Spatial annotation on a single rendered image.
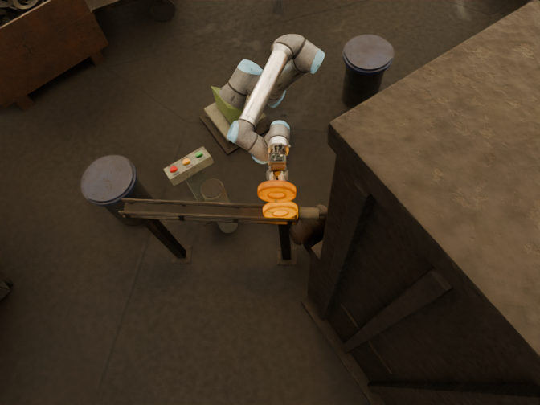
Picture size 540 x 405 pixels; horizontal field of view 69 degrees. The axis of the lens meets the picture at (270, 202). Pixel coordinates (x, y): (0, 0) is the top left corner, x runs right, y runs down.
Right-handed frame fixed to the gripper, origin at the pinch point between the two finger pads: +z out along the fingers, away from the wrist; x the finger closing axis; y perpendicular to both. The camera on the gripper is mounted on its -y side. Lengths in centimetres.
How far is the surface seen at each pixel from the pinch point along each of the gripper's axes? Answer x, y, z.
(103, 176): -102, -38, -45
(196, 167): -44, -23, -36
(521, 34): 50, 77, 32
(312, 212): 14.6, -22.1, -6.3
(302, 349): 11, -103, 26
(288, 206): 4.1, -14.8, -3.4
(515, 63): 48, 75, 39
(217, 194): -34, -34, -27
